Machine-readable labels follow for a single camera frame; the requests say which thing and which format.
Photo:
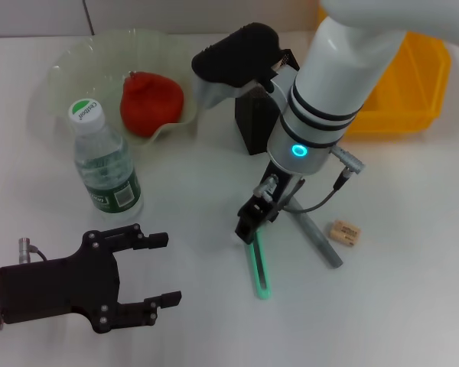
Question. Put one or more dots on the grey marker pen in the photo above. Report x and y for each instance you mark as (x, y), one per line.
(321, 241)

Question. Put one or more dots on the yellow plastic bin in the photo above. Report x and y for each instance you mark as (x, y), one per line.
(413, 95)

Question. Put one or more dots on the mint green utility knife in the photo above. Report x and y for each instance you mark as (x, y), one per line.
(263, 295)

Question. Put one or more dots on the pale green wavy fruit plate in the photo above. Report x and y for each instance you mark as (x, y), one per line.
(80, 65)

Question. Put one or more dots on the red-orange fruit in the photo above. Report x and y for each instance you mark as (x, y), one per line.
(153, 107)

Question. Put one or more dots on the right gripper silver plug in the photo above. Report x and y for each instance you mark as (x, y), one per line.
(265, 187)

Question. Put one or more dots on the right wrist camera housing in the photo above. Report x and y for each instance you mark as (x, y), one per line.
(237, 53)

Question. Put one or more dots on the clear plastic water bottle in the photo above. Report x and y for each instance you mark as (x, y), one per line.
(107, 172)

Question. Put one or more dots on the black mesh pen holder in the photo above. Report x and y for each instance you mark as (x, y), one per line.
(254, 126)

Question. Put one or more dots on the left gripper silver plug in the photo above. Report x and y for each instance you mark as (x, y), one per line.
(24, 250)

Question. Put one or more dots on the gripper silver plug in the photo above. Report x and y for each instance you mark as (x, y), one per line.
(24, 250)
(265, 187)

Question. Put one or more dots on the beige eraser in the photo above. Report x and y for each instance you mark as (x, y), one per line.
(344, 232)

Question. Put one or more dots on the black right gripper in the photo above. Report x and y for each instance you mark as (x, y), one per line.
(284, 185)

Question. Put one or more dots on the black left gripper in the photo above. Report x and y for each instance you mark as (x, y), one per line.
(61, 286)

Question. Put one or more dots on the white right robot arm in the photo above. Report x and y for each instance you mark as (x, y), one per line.
(340, 69)

